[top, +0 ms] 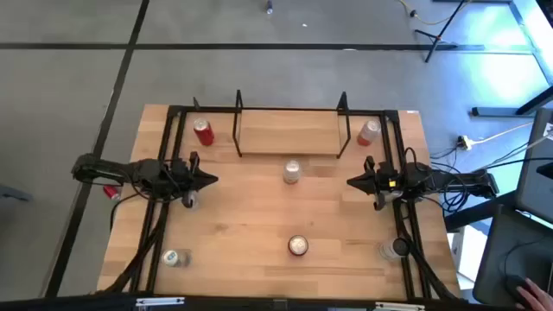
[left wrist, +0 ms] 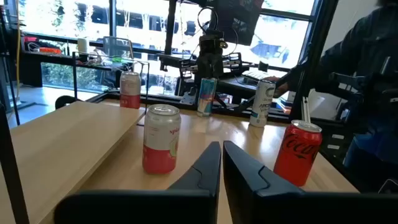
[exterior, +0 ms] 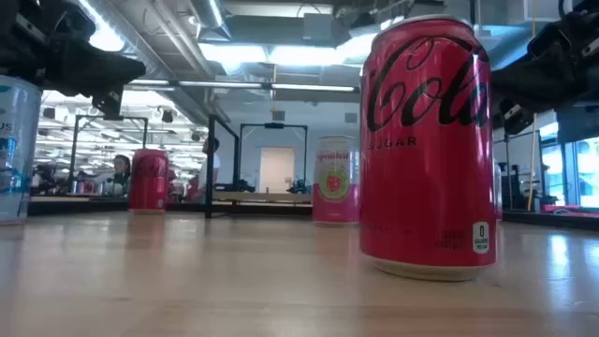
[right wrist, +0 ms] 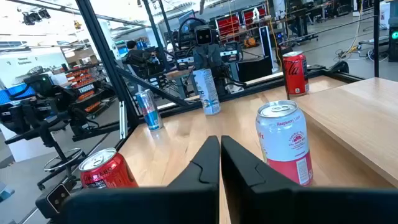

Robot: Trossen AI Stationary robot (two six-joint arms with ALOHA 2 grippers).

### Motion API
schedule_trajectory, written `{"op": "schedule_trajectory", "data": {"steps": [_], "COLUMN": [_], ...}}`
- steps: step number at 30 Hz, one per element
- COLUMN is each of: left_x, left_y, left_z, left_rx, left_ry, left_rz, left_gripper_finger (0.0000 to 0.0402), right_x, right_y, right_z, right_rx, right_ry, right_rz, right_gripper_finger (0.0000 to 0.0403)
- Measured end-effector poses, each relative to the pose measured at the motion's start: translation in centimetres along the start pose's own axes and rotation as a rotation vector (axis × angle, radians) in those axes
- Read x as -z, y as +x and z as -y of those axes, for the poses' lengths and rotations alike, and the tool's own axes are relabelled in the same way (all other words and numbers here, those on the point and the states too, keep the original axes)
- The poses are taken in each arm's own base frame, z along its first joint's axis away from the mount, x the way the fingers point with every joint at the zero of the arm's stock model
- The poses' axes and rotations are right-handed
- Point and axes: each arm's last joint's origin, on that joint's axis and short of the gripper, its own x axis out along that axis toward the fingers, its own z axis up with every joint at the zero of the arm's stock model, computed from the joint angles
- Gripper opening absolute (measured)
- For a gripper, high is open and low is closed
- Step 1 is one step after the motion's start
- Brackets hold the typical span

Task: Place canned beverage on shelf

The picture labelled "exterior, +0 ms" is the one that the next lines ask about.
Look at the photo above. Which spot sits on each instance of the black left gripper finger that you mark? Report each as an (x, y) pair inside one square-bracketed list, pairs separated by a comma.
[(119, 80), (117, 64)]

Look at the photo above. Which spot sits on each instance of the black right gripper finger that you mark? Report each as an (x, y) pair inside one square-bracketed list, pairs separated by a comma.
[(519, 96), (521, 72)]

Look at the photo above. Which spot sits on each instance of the white Celsius Arctic can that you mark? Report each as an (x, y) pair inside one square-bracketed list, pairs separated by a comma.
[(18, 164)]

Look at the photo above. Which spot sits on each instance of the red Coca-Cola Zero Sugar can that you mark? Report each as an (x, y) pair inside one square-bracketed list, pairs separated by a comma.
[(421, 187)]

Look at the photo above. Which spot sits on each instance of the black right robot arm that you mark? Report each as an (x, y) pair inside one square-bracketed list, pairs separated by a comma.
[(571, 23)]

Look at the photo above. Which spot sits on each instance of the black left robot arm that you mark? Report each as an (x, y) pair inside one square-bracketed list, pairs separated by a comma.
[(56, 19)]

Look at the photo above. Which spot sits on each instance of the black ceiling spotlight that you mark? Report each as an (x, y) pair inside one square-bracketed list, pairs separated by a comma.
[(48, 112), (195, 136), (167, 116)]

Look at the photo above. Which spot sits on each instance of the dark window blind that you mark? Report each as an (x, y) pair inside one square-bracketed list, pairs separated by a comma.
[(578, 124)]

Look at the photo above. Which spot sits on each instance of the grey tripod stand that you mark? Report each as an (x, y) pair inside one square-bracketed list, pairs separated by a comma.
[(507, 168)]

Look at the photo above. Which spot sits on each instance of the seated person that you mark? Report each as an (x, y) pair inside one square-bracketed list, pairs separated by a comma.
[(121, 168)]

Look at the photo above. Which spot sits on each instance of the black pegboard rack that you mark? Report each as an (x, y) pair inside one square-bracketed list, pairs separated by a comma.
[(515, 187)]

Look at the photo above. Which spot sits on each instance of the bright glass window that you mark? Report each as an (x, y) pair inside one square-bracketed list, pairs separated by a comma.
[(587, 173)]

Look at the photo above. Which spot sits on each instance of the long LED light bar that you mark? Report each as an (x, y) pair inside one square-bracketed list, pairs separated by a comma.
[(224, 84)]

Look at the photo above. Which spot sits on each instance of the standing person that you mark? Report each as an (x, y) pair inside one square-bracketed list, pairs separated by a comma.
[(217, 164)]

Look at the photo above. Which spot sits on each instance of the red storage bin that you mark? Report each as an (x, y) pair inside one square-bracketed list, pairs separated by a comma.
[(193, 187)]

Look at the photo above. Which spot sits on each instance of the grey ceiling box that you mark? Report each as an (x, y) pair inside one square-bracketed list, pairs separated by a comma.
[(318, 28)]

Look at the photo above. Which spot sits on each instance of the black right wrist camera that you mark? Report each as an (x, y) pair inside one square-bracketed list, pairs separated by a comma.
[(517, 119)]

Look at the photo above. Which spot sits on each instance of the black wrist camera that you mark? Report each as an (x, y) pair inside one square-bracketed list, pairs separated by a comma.
[(108, 104), (517, 119)]

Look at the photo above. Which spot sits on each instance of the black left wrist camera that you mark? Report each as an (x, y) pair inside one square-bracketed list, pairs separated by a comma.
[(108, 104)]

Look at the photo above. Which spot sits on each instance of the silver round ceiling duct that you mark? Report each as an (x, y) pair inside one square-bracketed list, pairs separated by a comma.
[(208, 14)]

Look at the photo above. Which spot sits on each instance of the grey square wall vent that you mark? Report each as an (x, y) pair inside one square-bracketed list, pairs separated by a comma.
[(278, 115), (351, 117)]

